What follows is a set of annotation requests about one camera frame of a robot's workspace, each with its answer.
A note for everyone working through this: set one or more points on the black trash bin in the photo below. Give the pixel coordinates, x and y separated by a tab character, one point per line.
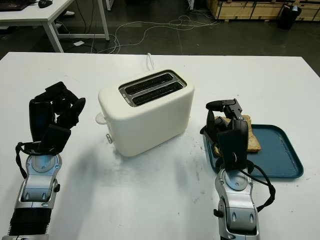
288	17

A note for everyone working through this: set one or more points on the white two-slot toaster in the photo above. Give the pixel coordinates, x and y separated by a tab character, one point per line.
150	125

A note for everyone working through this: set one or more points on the blue plastic tray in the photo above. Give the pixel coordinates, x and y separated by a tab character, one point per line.
275	150

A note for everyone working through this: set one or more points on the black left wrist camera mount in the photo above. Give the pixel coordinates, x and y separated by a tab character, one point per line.
55	138

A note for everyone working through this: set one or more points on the white shoe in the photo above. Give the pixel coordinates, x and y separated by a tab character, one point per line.
68	13

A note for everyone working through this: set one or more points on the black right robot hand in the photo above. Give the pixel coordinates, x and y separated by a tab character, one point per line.
240	125

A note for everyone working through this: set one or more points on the wooden crate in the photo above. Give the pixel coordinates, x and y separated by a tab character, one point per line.
250	8

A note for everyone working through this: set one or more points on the white office desk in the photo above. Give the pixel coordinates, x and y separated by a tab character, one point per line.
37	15

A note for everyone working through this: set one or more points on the white toaster lever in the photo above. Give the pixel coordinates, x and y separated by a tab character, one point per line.
100	119

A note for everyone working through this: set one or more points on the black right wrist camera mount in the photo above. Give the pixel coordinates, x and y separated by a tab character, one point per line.
231	147

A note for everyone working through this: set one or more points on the silver toaster knob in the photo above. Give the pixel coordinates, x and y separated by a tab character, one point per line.
109	138

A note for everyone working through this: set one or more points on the black laptop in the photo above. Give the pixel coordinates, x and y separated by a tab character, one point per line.
12	4

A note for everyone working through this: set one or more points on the toasted bread slice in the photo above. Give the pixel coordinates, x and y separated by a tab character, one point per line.
253	142

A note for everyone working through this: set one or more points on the white paper sheet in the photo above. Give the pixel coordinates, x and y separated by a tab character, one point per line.
78	43

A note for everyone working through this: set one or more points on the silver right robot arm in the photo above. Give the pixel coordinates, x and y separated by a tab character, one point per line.
236	200

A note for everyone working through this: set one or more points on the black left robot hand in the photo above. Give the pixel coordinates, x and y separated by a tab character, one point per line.
40	117

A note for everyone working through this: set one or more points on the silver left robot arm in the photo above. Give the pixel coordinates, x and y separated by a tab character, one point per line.
37	180

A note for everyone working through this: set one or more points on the black computer mouse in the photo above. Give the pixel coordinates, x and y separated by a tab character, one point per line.
44	3

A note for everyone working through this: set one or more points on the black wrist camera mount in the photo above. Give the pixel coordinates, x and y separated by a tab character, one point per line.
231	147
55	138

